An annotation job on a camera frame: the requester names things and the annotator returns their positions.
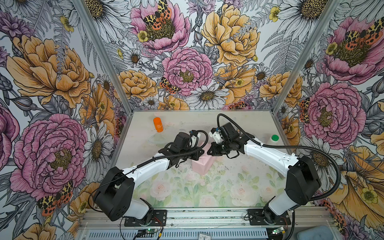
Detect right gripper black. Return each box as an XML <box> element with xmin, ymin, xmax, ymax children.
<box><xmin>207</xmin><ymin>138</ymin><xmax>233</xmax><ymax>157</ymax></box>

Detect purple wrapping paper sheet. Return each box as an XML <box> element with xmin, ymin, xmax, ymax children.
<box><xmin>192</xmin><ymin>144</ymin><xmax>216</xmax><ymax>176</ymax></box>

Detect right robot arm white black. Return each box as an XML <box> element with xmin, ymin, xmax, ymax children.
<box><xmin>208</xmin><ymin>133</ymin><xmax>321</xmax><ymax>225</ymax></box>

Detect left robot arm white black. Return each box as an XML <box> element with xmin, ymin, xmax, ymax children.
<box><xmin>92</xmin><ymin>144</ymin><xmax>205</xmax><ymax>226</ymax></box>

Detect orange tube bottle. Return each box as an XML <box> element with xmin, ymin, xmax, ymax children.
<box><xmin>153</xmin><ymin>117</ymin><xmax>164</xmax><ymax>133</ymax></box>

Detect white bottle green cap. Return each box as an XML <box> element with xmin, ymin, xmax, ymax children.
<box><xmin>268</xmin><ymin>135</ymin><xmax>280</xmax><ymax>145</ymax></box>

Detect blue-grey cloth pad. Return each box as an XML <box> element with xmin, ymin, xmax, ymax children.
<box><xmin>297</xmin><ymin>226</ymin><xmax>334</xmax><ymax>240</ymax></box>

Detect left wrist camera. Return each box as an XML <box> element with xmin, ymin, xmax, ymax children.
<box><xmin>172</xmin><ymin>132</ymin><xmax>200</xmax><ymax>150</ymax></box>

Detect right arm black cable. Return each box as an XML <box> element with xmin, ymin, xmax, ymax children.
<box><xmin>216</xmin><ymin>113</ymin><xmax>342</xmax><ymax>240</ymax></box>

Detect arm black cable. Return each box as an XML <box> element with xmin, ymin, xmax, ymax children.
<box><xmin>216</xmin><ymin>113</ymin><xmax>342</xmax><ymax>240</ymax></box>
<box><xmin>86</xmin><ymin>129</ymin><xmax>209</xmax><ymax>214</ymax></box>

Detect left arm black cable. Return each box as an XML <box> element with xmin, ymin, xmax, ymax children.
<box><xmin>86</xmin><ymin>129</ymin><xmax>209</xmax><ymax>214</ymax></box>

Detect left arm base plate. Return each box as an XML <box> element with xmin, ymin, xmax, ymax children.
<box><xmin>124</xmin><ymin>209</ymin><xmax>168</xmax><ymax>227</ymax></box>

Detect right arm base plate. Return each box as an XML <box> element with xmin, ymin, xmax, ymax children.
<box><xmin>247</xmin><ymin>208</ymin><xmax>292</xmax><ymax>226</ymax></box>

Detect white slotted cable duct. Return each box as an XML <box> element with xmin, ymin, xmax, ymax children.
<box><xmin>81</xmin><ymin>228</ymin><xmax>269</xmax><ymax>240</ymax></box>

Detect aluminium front rail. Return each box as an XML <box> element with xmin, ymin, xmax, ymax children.
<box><xmin>79</xmin><ymin>206</ymin><xmax>336</xmax><ymax>230</ymax></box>

